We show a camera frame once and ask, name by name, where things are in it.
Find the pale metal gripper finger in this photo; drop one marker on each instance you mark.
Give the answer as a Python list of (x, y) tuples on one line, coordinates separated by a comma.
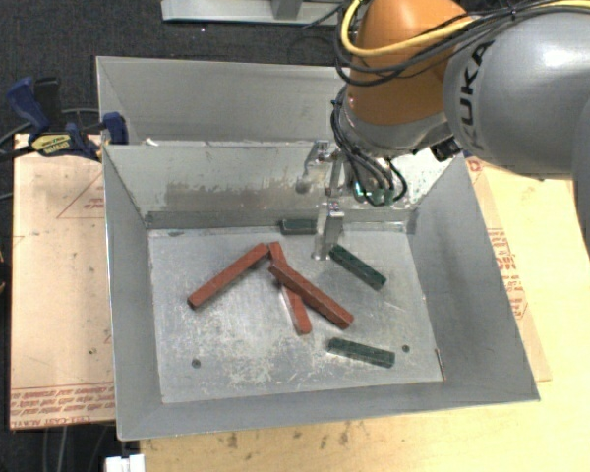
[(329, 234), (318, 154)]

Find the dark green flat block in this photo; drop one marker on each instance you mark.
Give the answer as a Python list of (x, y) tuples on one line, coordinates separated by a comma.
[(358, 267), (361, 352), (299, 225)]

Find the red-brown flat block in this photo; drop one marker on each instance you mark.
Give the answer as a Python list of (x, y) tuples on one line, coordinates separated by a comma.
[(226, 277), (314, 295), (299, 312)]

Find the grey metal bin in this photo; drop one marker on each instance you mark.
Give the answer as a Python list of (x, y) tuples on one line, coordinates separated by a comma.
[(255, 362)]

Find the brown cardboard board, red print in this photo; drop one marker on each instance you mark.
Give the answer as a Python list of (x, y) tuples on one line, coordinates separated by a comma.
[(54, 273)]

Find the black cylinder on white bracket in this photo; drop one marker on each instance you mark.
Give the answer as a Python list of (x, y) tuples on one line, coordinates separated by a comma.
[(445, 149)]

